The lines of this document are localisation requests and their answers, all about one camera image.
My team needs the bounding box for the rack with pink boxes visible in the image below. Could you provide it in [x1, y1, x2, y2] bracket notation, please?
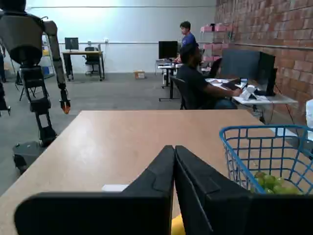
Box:
[200, 23, 232, 62]

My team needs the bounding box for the white standing desk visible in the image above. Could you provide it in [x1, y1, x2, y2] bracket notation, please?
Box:
[156, 62, 187, 101]

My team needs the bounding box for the wooden desk with black legs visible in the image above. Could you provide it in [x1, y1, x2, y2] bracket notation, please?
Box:
[61, 50, 106, 82]

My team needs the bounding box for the small black computer monitor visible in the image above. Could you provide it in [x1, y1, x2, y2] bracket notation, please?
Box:
[65, 37, 79, 51]

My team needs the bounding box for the white plastic sheet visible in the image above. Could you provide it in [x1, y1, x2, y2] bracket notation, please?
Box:
[305, 99, 313, 142]

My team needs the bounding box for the yellow toy banana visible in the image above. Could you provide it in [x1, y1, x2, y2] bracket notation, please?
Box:
[171, 214, 187, 235]

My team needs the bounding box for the blue wire basket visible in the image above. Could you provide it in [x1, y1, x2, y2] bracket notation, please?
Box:
[219, 124, 313, 195]

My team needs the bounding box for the metal wire shelf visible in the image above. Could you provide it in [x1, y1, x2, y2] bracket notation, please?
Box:
[41, 34, 56, 79]

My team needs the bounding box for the grey humanoid robot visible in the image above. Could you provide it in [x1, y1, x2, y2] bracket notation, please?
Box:
[0, 0, 72, 172]

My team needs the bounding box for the long white tape strip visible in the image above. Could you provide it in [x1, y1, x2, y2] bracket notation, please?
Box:
[101, 184, 130, 192]

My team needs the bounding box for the black office chair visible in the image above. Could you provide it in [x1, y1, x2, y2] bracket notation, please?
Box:
[83, 47, 102, 75]
[170, 75, 198, 110]

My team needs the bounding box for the green toy grapes bunch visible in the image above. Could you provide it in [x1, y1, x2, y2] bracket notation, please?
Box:
[250, 171, 304, 195]

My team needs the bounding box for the large black computer monitor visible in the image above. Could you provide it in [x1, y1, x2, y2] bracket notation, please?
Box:
[221, 49, 278, 96]

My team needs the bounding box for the white folded stand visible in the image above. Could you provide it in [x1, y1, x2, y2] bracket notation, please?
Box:
[241, 85, 258, 100]

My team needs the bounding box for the person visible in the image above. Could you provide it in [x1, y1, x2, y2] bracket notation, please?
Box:
[175, 21, 198, 63]
[176, 44, 243, 110]

